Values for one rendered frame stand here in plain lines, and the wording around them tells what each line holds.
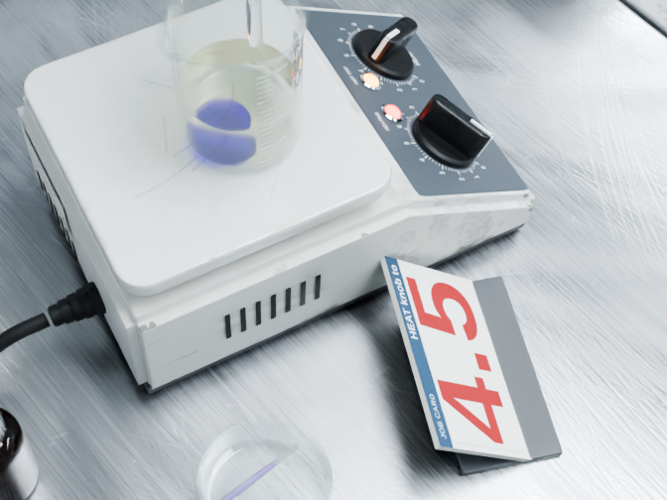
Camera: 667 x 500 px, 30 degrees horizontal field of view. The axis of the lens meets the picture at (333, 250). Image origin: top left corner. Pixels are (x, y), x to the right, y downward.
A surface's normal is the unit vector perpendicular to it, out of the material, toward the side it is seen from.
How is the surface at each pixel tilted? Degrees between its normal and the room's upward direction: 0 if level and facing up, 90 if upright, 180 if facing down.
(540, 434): 0
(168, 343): 90
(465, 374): 40
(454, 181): 30
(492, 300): 0
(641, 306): 0
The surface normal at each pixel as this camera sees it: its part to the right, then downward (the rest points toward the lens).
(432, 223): 0.47, 0.77
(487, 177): 0.48, -0.64
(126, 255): 0.04, -0.52
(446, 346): 0.65, -0.51
